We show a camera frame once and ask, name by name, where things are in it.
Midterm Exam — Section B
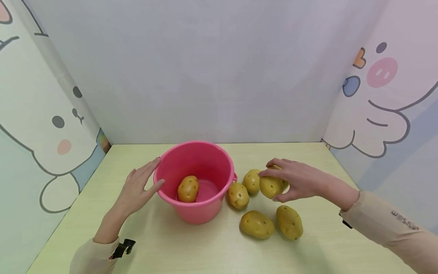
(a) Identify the black wrist band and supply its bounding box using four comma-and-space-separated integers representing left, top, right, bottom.
109, 239, 136, 260
339, 210, 353, 229

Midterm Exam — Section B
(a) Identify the pink plastic bucket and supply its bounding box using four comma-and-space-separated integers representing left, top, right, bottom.
153, 141, 238, 225

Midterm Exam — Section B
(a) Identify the yellow potato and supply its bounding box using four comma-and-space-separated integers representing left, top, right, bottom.
243, 169, 262, 194
227, 182, 250, 210
240, 210, 275, 239
177, 175, 200, 203
259, 165, 290, 199
276, 205, 304, 241

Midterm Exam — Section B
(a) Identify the person's left forearm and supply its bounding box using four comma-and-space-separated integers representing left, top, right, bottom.
69, 207, 128, 274

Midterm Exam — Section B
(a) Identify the person's right forearm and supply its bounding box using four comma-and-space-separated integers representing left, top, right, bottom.
323, 177, 438, 274

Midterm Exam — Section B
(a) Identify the person's left hand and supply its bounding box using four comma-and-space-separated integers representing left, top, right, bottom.
114, 157, 165, 218

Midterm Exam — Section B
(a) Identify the person's right hand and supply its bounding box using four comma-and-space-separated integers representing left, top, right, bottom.
258, 158, 330, 203

